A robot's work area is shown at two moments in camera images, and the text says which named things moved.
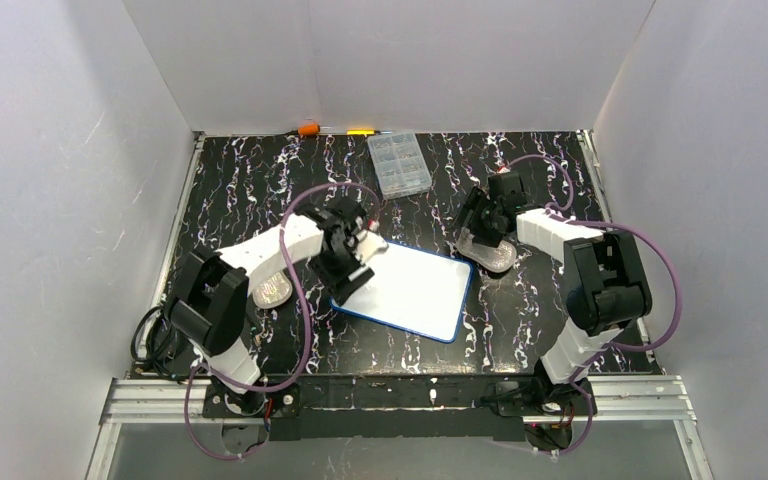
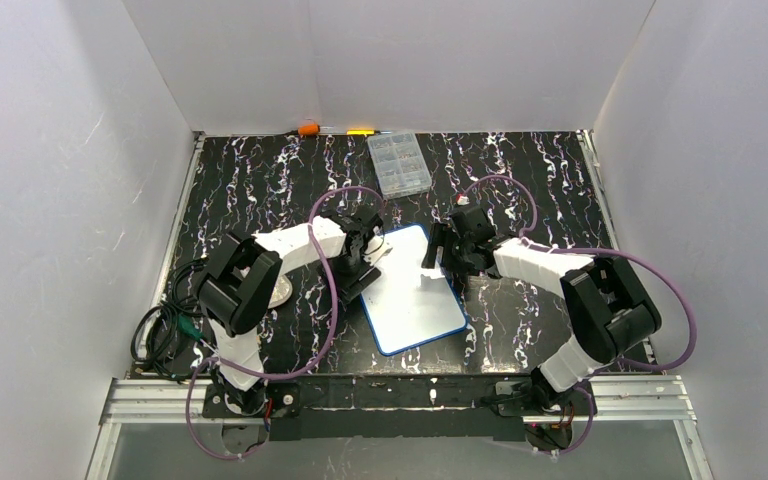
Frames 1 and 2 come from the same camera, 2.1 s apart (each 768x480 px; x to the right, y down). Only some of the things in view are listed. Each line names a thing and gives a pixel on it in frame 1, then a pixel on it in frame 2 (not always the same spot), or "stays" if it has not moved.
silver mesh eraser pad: x=273 y=292 stays
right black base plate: x=538 y=398 stays
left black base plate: x=220 y=401 stays
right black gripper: x=479 y=232 -> x=440 y=244
